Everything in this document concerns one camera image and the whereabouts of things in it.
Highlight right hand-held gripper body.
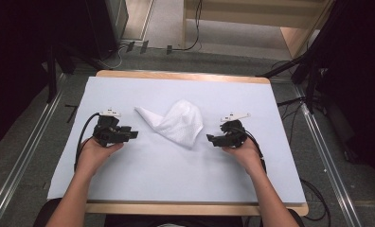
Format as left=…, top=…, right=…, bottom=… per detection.
left=219, top=112, right=252, bottom=149

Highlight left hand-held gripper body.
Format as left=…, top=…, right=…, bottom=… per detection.
left=92, top=108, right=127, bottom=148

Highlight white mesh laundry bag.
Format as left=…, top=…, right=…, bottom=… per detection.
left=134, top=98, right=205, bottom=150

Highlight person's right hand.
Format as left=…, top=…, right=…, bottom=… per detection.
left=221, top=136, right=266, bottom=176

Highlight person's left hand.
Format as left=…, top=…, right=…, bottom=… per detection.
left=76, top=136, right=125, bottom=178

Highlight pale blue table mat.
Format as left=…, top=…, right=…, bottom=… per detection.
left=46, top=76, right=308, bottom=204

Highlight black metal stand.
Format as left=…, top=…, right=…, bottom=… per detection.
left=256, top=46, right=335, bottom=115
left=45, top=43, right=78, bottom=104

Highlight wooden table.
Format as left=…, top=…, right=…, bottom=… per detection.
left=85, top=69, right=310, bottom=218

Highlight black cabinet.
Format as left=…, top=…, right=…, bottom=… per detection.
left=83, top=0, right=130, bottom=61

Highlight light wooden shelf unit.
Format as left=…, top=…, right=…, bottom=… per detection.
left=181, top=0, right=335, bottom=60

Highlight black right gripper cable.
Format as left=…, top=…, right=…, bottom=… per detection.
left=238, top=127, right=268, bottom=175

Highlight black floor cables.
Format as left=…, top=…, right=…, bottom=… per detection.
left=276, top=96, right=307, bottom=147

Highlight white floor cable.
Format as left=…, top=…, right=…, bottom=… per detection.
left=102, top=44, right=129, bottom=69

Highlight metal floor rail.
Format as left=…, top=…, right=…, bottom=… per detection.
left=293, top=84, right=364, bottom=227
left=0, top=74, right=66, bottom=227

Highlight black floor cable loop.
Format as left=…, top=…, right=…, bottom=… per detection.
left=299, top=177, right=331, bottom=222

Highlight black hanging cable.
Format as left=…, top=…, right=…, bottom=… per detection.
left=171, top=0, right=205, bottom=52

